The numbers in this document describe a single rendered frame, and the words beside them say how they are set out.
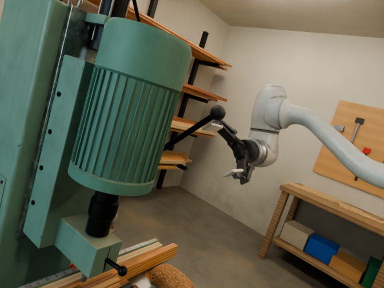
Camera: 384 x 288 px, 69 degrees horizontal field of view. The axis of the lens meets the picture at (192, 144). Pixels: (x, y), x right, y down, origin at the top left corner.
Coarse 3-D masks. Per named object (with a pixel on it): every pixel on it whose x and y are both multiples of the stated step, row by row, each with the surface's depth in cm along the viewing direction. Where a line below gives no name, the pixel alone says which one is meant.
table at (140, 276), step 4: (160, 264) 86; (152, 268) 83; (144, 272) 80; (136, 276) 77; (140, 276) 78; (144, 276) 78; (128, 280) 75; (132, 280) 75; (136, 280) 75; (140, 280) 76; (144, 280) 76; (148, 280) 77; (132, 284) 74; (136, 284) 74; (140, 284) 74; (144, 284) 75; (148, 284) 75; (152, 284) 76
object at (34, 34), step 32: (32, 0) 59; (0, 32) 67; (32, 32) 58; (0, 64) 66; (32, 64) 58; (0, 96) 65; (32, 96) 58; (0, 128) 64; (32, 128) 60; (0, 160) 64; (32, 160) 63; (0, 192) 62; (0, 224) 62; (0, 256) 64; (32, 256) 71; (64, 256) 79
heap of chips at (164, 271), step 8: (168, 264) 82; (152, 272) 78; (160, 272) 78; (168, 272) 78; (176, 272) 78; (152, 280) 77; (160, 280) 76; (168, 280) 76; (176, 280) 76; (184, 280) 77
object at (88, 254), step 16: (64, 224) 62; (80, 224) 62; (64, 240) 61; (80, 240) 58; (96, 240) 58; (112, 240) 60; (80, 256) 58; (96, 256) 56; (112, 256) 60; (96, 272) 57
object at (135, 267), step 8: (168, 248) 89; (176, 248) 92; (144, 256) 80; (152, 256) 82; (160, 256) 85; (168, 256) 89; (128, 264) 75; (136, 264) 76; (144, 264) 79; (152, 264) 83; (112, 272) 70; (128, 272) 74; (136, 272) 77
